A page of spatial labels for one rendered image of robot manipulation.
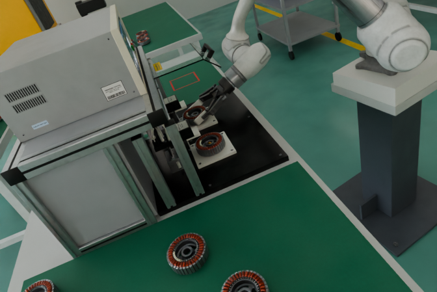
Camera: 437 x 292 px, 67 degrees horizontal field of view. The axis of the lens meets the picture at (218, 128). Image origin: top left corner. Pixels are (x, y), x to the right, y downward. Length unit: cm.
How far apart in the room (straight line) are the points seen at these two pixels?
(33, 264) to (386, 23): 134
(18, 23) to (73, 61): 373
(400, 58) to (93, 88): 91
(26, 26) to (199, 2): 315
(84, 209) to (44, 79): 39
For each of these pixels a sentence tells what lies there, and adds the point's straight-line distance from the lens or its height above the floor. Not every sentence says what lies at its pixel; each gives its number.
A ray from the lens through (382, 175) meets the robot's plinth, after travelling 175.
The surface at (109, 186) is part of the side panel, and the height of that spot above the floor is 94.
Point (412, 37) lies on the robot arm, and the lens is 115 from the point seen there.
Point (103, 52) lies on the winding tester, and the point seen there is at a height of 127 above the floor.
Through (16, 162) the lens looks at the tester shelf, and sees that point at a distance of 101.
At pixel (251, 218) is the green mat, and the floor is 75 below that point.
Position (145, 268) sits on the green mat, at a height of 75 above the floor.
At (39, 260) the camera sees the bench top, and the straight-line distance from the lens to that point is 129.
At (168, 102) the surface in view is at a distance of 137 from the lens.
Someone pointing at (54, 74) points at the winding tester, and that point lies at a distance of 101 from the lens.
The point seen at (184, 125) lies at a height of 92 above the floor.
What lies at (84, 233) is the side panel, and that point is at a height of 81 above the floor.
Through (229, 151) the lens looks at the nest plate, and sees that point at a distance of 120.
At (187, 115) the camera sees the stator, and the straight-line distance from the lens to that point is 143.
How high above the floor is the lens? 150
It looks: 32 degrees down
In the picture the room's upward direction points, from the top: 19 degrees counter-clockwise
